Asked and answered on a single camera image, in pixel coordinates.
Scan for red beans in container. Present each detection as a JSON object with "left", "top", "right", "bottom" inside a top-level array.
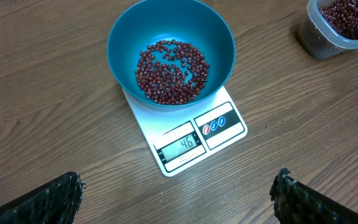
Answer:
[{"left": 319, "top": 0, "right": 358, "bottom": 40}]

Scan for white kitchen scale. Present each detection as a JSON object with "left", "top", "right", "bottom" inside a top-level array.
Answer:
[{"left": 124, "top": 87, "right": 248, "bottom": 177}]

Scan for blue bowl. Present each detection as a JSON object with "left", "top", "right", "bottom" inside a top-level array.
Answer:
[{"left": 107, "top": 0, "right": 236, "bottom": 105}]

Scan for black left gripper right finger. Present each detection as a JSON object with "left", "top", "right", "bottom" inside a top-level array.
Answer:
[{"left": 270, "top": 168, "right": 358, "bottom": 224}]

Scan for red beans in bowl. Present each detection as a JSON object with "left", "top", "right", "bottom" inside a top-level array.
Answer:
[{"left": 135, "top": 39, "right": 211, "bottom": 105}]

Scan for clear plastic container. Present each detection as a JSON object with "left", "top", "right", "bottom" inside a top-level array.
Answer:
[{"left": 297, "top": 0, "right": 358, "bottom": 59}]

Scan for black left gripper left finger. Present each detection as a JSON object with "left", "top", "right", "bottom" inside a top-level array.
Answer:
[{"left": 0, "top": 172, "right": 86, "bottom": 224}]

